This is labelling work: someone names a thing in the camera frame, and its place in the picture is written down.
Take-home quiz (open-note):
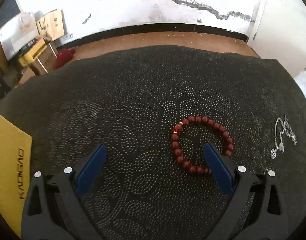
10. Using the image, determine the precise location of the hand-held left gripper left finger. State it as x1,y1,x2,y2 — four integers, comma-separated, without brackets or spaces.
21,144,108,240

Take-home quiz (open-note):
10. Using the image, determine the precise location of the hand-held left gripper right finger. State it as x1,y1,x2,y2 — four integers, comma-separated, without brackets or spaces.
203,142,289,240

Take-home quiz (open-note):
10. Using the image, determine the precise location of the dark red bead bracelet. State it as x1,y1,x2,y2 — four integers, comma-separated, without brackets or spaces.
170,115,234,176

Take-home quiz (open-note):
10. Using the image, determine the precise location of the silver chain necklace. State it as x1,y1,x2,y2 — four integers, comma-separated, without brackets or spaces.
270,116,298,159

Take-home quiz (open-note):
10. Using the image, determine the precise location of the yellow cardboard box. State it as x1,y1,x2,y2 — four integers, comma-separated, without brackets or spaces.
0,108,33,238

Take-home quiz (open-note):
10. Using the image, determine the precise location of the dark patterned mat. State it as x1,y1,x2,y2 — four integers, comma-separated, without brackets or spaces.
0,45,306,240

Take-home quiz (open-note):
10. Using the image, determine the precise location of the red cloth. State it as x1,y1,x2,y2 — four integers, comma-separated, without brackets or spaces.
55,49,76,69

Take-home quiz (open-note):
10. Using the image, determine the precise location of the brown cardboard carton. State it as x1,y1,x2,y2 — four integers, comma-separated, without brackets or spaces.
29,41,59,76

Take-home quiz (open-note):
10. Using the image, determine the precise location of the white plastic bag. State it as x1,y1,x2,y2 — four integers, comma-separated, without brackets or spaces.
294,69,306,102

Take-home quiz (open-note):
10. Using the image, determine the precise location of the flat yellow and black box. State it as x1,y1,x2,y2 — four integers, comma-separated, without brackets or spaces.
18,38,49,67

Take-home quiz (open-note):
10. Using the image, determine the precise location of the brown paper bag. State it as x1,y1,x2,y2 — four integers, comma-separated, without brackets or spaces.
36,9,65,41

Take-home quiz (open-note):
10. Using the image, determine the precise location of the white paper bag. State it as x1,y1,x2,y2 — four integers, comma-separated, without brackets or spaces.
0,12,39,61

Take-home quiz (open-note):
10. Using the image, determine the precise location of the white door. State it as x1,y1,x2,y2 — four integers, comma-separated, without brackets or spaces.
252,0,306,71

